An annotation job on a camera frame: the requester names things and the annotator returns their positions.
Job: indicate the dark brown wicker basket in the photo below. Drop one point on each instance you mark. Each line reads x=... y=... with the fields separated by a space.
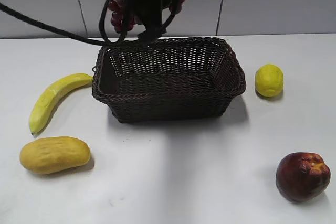
x=169 y=79

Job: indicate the yellow lemon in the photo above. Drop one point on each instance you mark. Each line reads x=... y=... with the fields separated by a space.
x=269 y=80

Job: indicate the yellow banana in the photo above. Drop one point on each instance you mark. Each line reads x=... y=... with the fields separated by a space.
x=51 y=96

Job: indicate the yellow mango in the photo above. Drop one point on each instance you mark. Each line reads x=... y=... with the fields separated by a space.
x=54 y=154

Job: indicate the dark red apple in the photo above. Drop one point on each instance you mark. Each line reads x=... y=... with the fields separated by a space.
x=301 y=176

